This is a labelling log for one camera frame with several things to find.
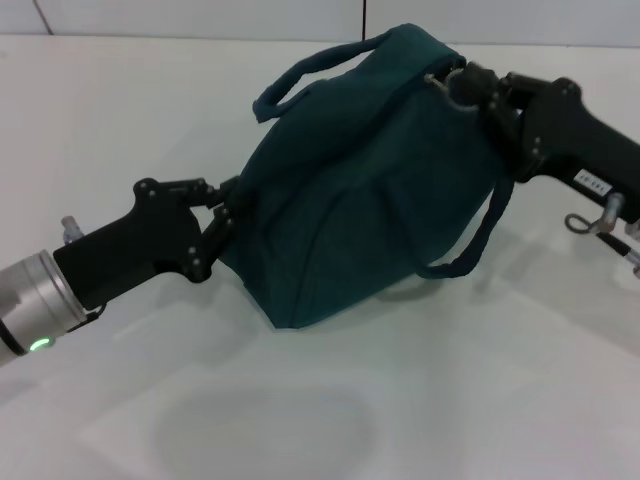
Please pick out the dark teal fabric lunch bag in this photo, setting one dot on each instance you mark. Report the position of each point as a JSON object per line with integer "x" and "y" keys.
{"x": 360, "y": 175}

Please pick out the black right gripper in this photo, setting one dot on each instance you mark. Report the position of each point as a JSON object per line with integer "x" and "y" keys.
{"x": 570, "y": 140}

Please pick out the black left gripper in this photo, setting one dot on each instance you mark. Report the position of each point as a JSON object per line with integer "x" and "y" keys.
{"x": 140, "y": 240}

